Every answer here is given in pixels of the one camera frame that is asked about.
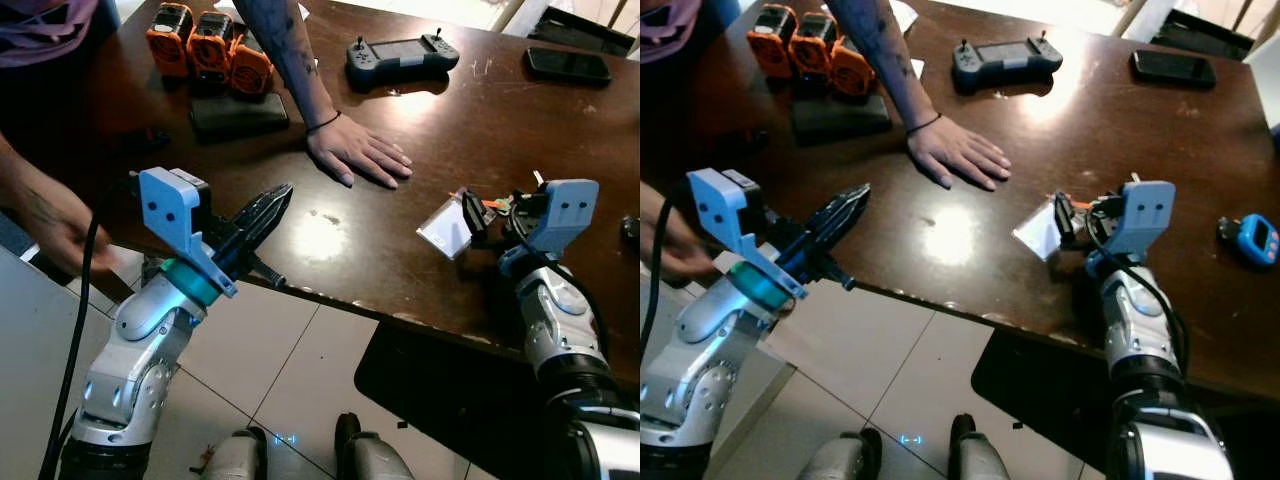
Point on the black smartphone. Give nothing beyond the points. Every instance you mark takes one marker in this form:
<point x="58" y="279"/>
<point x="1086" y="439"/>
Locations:
<point x="1173" y="69"/>
<point x="567" y="66"/>

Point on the small blue handheld device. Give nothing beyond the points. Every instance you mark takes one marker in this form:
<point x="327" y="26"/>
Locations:
<point x="1250" y="240"/>

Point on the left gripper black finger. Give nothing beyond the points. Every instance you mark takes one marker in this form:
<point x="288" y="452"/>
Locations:
<point x="255" y="210"/>
<point x="832" y="210"/>
<point x="840" y="235"/>
<point x="262" y="235"/>

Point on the person's torso purple shirt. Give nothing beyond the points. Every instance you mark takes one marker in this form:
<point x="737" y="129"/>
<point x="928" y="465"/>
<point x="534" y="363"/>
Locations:
<point x="40" y="30"/>
<point x="665" y="25"/>

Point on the orange black battery pack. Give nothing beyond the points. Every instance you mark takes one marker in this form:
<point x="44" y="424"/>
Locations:
<point x="770" y="45"/>
<point x="210" y="52"/>
<point x="852" y="72"/>
<point x="168" y="45"/>
<point x="812" y="52"/>
<point x="250" y="70"/>

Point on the flat black bag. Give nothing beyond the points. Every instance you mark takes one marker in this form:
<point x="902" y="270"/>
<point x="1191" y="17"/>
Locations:
<point x="1200" y="35"/>
<point x="580" y="28"/>

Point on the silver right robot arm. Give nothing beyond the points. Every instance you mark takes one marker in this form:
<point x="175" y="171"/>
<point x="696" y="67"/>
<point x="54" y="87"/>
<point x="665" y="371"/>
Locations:
<point x="1145" y="330"/>
<point x="560" y="330"/>

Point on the flat black box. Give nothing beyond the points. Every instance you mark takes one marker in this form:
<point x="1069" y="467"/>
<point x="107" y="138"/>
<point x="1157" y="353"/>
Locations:
<point x="240" y="115"/>
<point x="840" y="118"/>

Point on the white paper sheet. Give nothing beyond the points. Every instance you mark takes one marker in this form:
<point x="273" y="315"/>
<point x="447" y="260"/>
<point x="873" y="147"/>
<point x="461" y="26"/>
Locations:
<point x="228" y="8"/>
<point x="903" y="12"/>

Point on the person's left hand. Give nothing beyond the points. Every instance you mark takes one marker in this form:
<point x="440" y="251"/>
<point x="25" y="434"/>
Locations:
<point x="360" y="150"/>
<point x="960" y="150"/>

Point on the person's tattooed left forearm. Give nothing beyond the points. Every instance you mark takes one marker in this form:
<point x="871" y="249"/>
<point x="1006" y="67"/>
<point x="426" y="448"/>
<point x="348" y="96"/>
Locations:
<point x="880" y="60"/>
<point x="285" y="60"/>

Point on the grey remote controller with screen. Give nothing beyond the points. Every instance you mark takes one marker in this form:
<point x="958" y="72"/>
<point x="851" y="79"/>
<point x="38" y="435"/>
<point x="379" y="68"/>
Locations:
<point x="1005" y="65"/>
<point x="400" y="62"/>

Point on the person's right hand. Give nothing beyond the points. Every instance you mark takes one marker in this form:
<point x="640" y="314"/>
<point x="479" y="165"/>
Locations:
<point x="60" y="235"/>
<point x="670" y="240"/>

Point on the robot's right leg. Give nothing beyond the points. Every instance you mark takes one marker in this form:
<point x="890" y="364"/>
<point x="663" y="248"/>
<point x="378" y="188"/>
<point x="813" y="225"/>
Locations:
<point x="375" y="460"/>
<point x="980" y="460"/>

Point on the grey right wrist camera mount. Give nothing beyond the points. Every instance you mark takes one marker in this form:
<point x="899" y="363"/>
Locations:
<point x="565" y="210"/>
<point x="1145" y="210"/>

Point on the black chair seat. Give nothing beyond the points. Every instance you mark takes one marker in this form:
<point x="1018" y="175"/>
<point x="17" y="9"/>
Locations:
<point x="1050" y="410"/>
<point x="450" y="400"/>

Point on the person's right forearm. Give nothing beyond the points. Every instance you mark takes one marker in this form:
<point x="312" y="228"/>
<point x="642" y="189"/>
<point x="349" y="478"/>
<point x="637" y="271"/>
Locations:
<point x="12" y="170"/>

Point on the robot's leg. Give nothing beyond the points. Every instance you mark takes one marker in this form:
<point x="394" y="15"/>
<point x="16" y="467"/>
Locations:
<point x="375" y="460"/>
<point x="980" y="460"/>
<point x="235" y="460"/>
<point x="838" y="462"/>

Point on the robot's left leg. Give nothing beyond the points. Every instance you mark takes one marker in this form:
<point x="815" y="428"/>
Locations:
<point x="838" y="462"/>
<point x="235" y="460"/>

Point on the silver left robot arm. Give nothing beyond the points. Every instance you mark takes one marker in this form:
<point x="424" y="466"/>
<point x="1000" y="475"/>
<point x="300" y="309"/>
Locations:
<point x="130" y="370"/>
<point x="690" y="380"/>

